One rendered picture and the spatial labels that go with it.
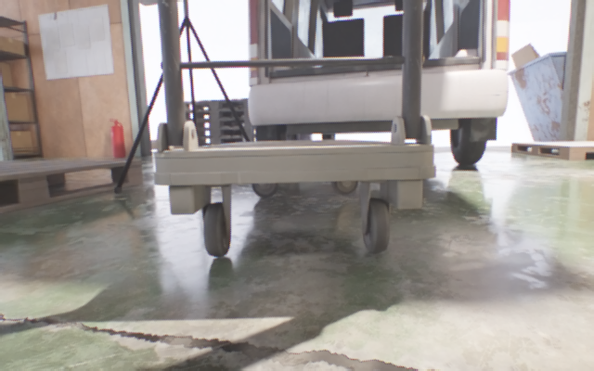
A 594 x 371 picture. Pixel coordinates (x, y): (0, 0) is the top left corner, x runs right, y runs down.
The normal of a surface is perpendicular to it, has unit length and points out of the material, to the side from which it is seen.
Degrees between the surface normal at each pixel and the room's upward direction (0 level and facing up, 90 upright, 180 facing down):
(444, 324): 0
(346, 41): 93
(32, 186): 90
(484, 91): 88
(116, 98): 90
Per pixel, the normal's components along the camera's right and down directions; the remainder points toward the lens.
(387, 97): -0.22, 0.13
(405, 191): 0.00, 0.14
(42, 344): -0.03, -0.99
